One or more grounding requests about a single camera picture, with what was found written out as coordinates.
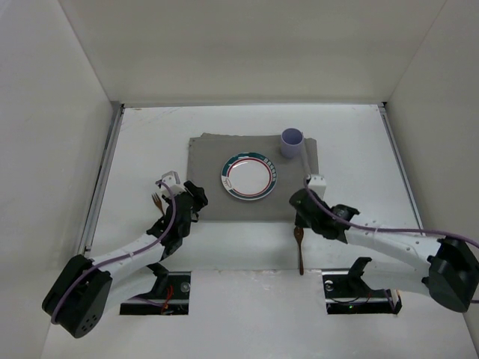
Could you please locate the grey cloth placemat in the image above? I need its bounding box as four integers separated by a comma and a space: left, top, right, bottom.
186, 133, 320, 221

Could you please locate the white plate green rim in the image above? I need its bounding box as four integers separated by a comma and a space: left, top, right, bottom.
221, 152, 278, 201

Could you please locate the lavender plastic cup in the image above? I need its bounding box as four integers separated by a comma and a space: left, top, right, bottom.
280, 128, 304, 159

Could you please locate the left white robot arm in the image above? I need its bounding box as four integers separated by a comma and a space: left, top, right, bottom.
41, 181, 208, 338

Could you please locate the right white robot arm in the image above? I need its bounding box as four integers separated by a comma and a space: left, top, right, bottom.
289, 188, 478, 313

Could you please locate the brown wooden spoon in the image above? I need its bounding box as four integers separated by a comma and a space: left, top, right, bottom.
293, 227, 304, 276

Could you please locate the brown wooden fork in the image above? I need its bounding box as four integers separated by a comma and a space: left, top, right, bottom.
151, 193, 165, 215

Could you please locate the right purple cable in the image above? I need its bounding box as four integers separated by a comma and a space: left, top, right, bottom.
302, 177, 479, 304

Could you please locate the purple cable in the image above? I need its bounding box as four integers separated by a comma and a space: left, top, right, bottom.
51, 181, 177, 325
302, 177, 479, 304

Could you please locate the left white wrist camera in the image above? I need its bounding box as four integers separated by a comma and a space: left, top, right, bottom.
155, 171, 185, 198

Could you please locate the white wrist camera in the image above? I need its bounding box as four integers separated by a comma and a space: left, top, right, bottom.
155, 171, 185, 198
305, 174, 326, 199

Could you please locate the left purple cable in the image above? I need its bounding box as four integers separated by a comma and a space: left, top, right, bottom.
51, 181, 177, 325

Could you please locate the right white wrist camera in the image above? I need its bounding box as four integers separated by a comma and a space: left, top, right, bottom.
305, 174, 326, 199

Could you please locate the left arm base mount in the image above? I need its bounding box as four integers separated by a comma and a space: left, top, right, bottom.
119, 263, 191, 316

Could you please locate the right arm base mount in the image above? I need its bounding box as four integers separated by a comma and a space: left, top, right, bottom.
322, 257, 403, 315

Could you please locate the left aluminium table rail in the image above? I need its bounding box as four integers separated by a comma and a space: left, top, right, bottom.
72, 101, 124, 255

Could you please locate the aluminium table rail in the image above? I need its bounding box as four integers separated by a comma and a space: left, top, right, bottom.
377, 102, 423, 229
72, 101, 124, 255

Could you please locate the right aluminium table rail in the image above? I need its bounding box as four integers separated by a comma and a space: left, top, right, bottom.
377, 102, 423, 229

